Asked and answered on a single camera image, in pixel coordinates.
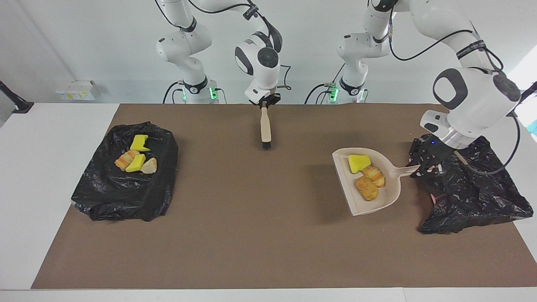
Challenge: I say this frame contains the beige hand brush black bristles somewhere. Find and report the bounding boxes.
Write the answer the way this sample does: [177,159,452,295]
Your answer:
[260,107,273,151]

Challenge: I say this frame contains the orange striped croissant piece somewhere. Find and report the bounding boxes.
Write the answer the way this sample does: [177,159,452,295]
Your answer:
[362,166,386,188]
[115,150,140,172]

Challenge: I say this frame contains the beige plastic dustpan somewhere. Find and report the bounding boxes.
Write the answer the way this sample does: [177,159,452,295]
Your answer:
[332,147,421,217]

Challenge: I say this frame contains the rounded yellow sponge piece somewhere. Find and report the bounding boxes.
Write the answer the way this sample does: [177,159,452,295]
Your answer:
[348,154,372,174]

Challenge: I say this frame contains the large yellow sponge piece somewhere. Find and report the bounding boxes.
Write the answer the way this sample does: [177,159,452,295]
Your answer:
[129,134,151,152]

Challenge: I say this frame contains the small yellow sponge piece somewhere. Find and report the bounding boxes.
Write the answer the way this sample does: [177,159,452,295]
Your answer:
[125,154,147,173]

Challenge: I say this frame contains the crumpled black trash bag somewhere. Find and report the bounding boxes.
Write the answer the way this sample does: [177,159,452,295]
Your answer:
[412,133,534,234]

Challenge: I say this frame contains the boxy black bag bin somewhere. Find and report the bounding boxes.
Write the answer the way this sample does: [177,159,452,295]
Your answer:
[70,122,179,222]

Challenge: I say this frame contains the brown table mat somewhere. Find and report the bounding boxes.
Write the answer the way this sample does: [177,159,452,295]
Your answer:
[31,104,537,290]

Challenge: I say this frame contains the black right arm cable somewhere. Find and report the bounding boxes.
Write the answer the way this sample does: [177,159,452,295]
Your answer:
[155,0,292,91]

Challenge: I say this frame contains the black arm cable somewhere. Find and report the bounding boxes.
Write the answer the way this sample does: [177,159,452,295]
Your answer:
[388,8,521,177]
[155,0,292,91]

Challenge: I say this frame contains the black base power cable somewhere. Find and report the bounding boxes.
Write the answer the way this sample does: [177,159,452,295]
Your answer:
[304,82,370,104]
[163,81,227,104]

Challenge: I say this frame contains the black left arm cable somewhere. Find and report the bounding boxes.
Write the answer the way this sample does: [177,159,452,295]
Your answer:
[388,8,521,177]

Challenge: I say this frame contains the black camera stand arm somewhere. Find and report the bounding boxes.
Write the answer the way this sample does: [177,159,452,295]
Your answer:
[0,81,34,114]
[519,81,537,104]

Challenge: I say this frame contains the white wall socket box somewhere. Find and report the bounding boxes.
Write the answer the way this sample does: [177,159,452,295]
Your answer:
[56,80,96,101]

